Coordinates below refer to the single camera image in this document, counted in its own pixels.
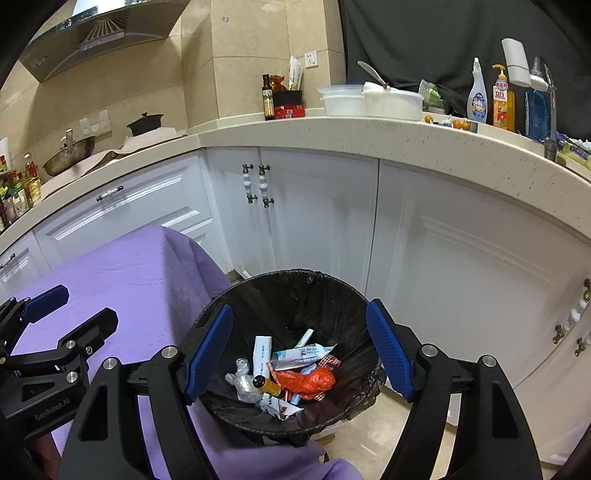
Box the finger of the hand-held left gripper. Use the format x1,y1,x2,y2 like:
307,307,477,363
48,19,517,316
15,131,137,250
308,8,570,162
0,285,70,356
0,308,119,376

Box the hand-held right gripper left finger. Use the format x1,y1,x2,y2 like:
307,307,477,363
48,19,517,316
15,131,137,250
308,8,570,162
59,303,234,480

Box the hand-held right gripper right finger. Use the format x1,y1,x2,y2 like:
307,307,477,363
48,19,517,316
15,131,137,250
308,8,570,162
366,298,543,480

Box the clear plastic wrap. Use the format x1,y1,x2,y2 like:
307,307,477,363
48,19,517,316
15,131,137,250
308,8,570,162
225,357,260,405

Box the white tube dark blue print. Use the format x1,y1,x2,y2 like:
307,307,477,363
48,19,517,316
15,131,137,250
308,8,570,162
253,335,273,374

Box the brown bottle yellow label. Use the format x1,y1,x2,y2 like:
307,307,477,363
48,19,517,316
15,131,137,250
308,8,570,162
252,375,282,398

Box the red-orange plastic bag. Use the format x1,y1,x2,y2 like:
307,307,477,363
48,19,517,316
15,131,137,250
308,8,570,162
274,367,337,401

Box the white squeezed tube blue print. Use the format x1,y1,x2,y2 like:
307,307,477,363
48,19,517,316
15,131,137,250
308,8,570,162
271,344,338,371

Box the black trash bin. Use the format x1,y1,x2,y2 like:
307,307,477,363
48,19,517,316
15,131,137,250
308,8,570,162
194,268,386,446

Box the person's left forearm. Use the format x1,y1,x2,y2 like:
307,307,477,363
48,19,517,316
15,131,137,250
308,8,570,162
34,434,63,480

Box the purple tablecloth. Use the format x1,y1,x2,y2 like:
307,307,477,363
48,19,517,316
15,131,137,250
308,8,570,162
0,224,363,480

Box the group of condiment bottles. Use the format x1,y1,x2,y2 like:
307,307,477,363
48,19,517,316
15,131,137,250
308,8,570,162
0,157,33,232

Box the yellow cooking oil bottle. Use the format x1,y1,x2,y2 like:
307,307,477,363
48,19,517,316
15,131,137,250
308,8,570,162
23,154,42,204

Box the steel wok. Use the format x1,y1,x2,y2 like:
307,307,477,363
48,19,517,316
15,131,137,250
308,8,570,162
43,129,96,177

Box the white kitchen cabinets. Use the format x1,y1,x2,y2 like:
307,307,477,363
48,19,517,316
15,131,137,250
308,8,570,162
0,148,591,467

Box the black lidded pot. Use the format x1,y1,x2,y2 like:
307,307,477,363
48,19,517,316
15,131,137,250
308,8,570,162
126,112,164,137

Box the beige stone countertop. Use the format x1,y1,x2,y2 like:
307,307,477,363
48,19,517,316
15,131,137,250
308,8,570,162
0,108,591,259

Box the white plastic container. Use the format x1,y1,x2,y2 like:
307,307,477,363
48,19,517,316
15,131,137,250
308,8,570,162
362,82,424,121

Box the clear plastic container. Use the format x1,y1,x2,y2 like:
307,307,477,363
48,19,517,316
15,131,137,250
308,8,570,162
318,84,370,116

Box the dark olive oil bottle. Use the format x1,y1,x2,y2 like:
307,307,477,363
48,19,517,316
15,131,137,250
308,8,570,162
262,74,275,121

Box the green packet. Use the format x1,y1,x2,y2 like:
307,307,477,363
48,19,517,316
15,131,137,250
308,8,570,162
419,79,445,112

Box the white spray bottle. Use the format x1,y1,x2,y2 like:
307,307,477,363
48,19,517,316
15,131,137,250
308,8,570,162
466,58,489,124

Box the orange dish soap bottle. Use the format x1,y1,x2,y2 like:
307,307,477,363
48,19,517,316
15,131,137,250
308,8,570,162
491,64,516,132

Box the yellow cleaning pad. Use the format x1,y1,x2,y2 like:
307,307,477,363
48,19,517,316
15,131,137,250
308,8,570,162
556,136,591,163

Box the blue bottle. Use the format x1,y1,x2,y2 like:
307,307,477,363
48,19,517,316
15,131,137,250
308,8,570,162
525,88,553,141

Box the white rice spoon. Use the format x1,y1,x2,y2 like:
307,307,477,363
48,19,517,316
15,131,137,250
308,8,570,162
357,61,393,90

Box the steel range hood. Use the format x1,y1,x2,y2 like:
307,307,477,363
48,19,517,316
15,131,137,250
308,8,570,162
21,0,185,84

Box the tall white packet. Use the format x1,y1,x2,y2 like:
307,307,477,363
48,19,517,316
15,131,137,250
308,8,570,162
287,56,304,92

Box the white faucet water filter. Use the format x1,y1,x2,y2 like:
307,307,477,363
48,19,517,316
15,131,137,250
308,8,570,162
501,38,548,91

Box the black curtain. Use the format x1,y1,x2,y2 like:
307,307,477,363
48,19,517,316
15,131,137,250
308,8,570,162
339,0,591,144

